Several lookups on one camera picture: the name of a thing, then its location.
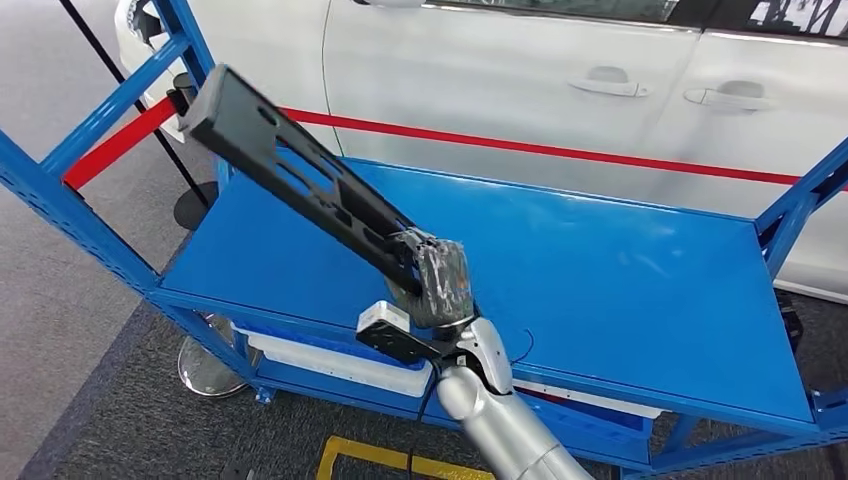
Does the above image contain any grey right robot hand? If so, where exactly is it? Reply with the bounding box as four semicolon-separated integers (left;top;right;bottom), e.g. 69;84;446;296
387;228;476;331

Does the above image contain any black plastic mounting plate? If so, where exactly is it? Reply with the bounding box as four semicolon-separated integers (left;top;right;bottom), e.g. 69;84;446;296
180;64;465;313

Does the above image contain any blue metal shelf rack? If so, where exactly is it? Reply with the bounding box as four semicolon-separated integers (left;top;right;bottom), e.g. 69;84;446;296
0;0;848;480

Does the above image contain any red flat item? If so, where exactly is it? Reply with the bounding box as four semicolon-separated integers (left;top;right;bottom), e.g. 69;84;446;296
516;387;578;407

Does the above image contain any red barrier belt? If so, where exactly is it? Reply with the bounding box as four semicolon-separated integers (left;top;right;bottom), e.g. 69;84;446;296
62;97;179;192
281;107;848;193

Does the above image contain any white car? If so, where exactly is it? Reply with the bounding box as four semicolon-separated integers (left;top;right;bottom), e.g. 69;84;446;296
113;0;848;305

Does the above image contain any black ribbed object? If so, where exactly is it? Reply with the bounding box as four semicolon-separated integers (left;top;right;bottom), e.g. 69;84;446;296
775;291;807;352

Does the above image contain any thin black pole stand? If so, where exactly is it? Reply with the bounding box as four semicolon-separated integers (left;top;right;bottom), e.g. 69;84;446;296
58;0;221;233

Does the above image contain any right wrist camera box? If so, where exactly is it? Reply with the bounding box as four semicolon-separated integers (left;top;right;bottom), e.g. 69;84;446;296
355;299;460;367

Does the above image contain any thin black wire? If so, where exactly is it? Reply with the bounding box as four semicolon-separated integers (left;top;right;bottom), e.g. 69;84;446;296
508;329;535;367

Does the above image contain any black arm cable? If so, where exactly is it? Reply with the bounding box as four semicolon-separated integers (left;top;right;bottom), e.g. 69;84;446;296
405;360;444;480

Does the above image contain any white car door handle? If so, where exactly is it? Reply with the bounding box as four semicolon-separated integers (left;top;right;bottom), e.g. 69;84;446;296
683;80;776;113
568;66;652;99

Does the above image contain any black-headed belt post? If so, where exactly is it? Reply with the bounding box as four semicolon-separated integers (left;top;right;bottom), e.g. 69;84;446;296
165;72;200;130

